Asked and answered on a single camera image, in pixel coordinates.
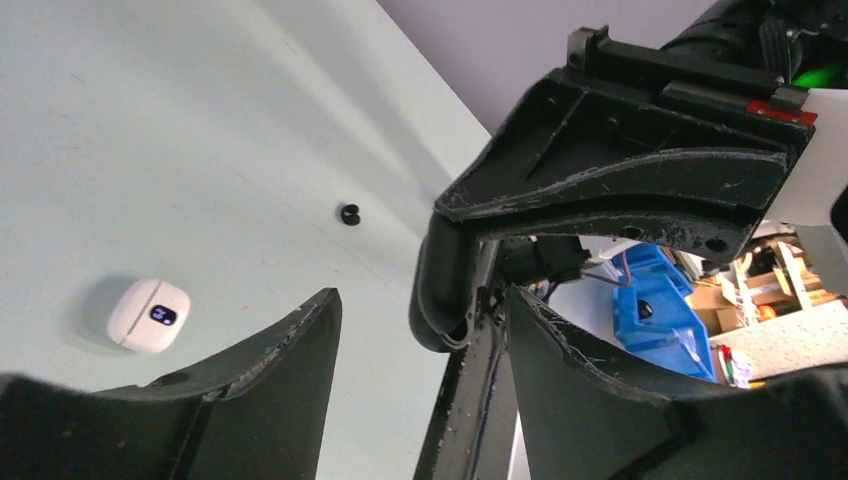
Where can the white earbud charging case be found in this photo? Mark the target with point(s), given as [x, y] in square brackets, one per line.
[149, 316]

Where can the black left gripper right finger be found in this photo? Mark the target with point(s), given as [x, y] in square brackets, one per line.
[591, 410]

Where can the blue plastic storage bin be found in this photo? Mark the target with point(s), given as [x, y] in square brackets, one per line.
[652, 319]

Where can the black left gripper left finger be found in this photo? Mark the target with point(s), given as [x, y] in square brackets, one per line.
[255, 410]

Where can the cluttered background shelf items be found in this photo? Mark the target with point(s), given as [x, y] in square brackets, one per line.
[768, 313]

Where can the black table hole grommet right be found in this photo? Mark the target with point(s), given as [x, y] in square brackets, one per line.
[349, 214]

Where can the black cylindrical cap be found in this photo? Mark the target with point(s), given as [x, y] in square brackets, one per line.
[442, 286]

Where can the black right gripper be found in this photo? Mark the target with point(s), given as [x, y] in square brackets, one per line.
[656, 145]

